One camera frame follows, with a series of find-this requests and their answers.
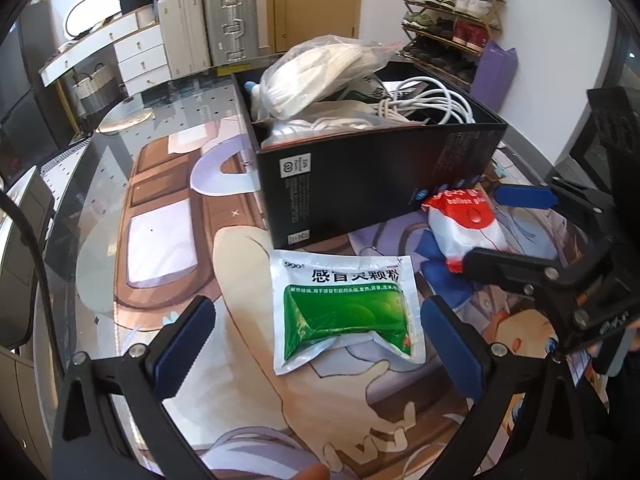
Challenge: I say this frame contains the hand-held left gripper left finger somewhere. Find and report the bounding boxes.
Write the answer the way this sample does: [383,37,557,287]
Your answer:
[50,296,217,480]

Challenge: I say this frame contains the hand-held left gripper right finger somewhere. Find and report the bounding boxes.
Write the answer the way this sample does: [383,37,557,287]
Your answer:
[421,295,587,480]

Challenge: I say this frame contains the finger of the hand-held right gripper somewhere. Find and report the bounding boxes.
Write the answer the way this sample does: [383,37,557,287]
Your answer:
[492,179,602,227]
[462,244,614,292]

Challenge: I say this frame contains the red white snack packet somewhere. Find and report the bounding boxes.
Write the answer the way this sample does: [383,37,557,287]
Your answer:
[422,187,511,273]

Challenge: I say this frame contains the white medicine packet green print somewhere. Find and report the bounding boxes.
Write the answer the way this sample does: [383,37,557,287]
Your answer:
[269,249,427,375]

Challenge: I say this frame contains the white charging cable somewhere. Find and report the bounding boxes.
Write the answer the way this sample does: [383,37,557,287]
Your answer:
[377,77,476,126]

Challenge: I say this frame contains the black cardboard box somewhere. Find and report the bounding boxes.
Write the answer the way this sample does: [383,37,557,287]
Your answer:
[231,60,508,250]

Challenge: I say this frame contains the green white snack packet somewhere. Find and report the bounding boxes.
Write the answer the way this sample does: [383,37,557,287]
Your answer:
[345,80,396,104]

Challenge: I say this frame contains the clear zip bag white gloves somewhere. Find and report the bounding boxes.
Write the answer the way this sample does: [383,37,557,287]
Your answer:
[260,34,403,121]

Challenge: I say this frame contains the clear plastic bag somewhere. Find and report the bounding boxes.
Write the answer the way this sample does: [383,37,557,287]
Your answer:
[260,115,361,148]

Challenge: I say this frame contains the person's left hand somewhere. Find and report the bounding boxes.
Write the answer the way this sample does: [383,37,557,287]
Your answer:
[287,462,331,480]

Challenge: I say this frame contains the purple bag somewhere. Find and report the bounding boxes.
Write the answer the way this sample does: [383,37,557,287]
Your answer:
[470,42,518,111]

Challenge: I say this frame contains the shoe rack with shoes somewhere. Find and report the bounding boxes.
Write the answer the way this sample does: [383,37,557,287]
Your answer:
[400,0,506,86]

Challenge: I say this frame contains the wicker basket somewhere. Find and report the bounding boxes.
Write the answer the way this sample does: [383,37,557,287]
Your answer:
[70,65,126,113]

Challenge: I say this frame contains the wooden door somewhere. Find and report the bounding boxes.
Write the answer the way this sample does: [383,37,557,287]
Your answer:
[266,0,363,53]

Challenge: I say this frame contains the white drawer dresser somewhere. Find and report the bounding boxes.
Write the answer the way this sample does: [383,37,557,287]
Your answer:
[40,5,168,91]

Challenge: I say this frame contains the white suitcase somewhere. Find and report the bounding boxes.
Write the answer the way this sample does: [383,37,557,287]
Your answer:
[157,0,213,76]

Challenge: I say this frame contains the silver suitcase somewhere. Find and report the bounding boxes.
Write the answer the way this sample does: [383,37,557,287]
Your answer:
[202,0,261,67]

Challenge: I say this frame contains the white oval mirror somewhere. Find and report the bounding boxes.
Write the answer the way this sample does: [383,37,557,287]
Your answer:
[65,0,146,41]

